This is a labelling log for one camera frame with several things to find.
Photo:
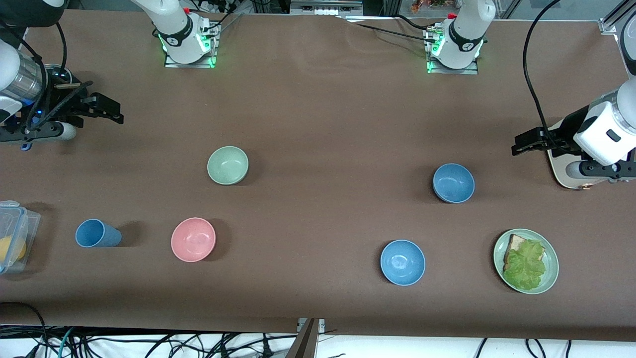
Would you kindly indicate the green lettuce leaf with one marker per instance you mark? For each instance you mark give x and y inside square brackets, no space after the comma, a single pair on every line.
[526,266]

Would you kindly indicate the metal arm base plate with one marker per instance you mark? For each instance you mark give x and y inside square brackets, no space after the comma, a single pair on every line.
[171,62]
[469,71]

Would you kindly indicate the yellow fruit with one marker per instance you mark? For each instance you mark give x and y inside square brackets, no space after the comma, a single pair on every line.
[11,248]

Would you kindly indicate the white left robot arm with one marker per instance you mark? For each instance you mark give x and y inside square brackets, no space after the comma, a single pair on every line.
[464,35]

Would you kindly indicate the blue ribbed cup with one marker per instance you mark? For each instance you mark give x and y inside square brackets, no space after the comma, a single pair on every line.
[97,233]

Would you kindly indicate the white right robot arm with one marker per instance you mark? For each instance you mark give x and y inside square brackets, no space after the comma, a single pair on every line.
[174,30]

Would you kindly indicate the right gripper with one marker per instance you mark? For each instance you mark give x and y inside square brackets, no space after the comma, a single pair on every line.
[55,103]

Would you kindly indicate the aluminium frame profile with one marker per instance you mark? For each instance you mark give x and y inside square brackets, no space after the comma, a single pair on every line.
[616,17]

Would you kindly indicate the pale green plate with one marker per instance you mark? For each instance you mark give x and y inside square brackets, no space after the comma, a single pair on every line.
[550,276]

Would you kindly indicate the white power strip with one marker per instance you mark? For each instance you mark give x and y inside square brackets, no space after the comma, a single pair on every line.
[213,6]

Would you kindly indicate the pale green bowl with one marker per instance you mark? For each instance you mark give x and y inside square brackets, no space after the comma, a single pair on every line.
[227,165]

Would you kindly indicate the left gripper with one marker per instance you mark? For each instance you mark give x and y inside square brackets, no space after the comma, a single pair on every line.
[566,128]

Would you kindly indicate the pink bowl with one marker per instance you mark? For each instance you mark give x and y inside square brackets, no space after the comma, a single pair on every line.
[193,239]

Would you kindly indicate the metal table bracket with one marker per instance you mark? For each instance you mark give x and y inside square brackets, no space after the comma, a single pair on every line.
[321,325]

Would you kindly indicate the blue bowl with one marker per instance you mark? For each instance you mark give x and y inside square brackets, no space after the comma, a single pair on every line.
[402,262]
[453,183]

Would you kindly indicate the clear plastic food container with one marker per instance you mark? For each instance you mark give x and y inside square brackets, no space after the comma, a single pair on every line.
[27,223]

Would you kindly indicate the toasted bread slice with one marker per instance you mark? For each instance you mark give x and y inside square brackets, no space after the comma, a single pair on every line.
[516,243]

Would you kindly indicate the dark metal pole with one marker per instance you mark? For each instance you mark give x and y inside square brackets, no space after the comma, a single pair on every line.
[304,343]

